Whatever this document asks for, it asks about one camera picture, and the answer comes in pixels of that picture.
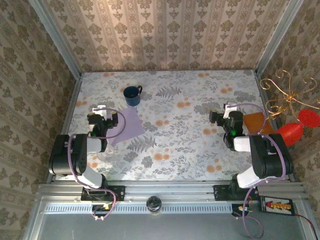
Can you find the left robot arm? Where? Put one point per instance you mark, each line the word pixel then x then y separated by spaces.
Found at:
pixel 65 155

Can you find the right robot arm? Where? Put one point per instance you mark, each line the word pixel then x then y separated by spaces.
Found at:
pixel 270 155

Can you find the dark blue mug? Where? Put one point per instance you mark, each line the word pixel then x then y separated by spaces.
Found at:
pixel 132 96

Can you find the large red ornament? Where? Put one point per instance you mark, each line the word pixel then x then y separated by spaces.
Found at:
pixel 290 133

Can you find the small red ornament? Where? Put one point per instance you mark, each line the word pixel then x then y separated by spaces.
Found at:
pixel 310 118

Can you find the small black connector board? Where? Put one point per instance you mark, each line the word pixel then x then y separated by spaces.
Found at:
pixel 101 208
pixel 240 208

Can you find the black power connector board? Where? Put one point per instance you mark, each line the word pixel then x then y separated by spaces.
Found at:
pixel 276 205

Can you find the grey metal shelf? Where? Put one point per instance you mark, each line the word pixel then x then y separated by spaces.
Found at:
pixel 175 227

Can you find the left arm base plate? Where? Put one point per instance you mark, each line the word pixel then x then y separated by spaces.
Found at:
pixel 117 192

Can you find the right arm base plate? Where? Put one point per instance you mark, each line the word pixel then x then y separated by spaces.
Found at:
pixel 222 193

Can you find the aluminium front rail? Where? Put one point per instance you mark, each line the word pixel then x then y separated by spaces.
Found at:
pixel 170 190

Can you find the aluminium frame post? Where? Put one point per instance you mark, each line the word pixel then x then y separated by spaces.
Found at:
pixel 57 37
pixel 277 37

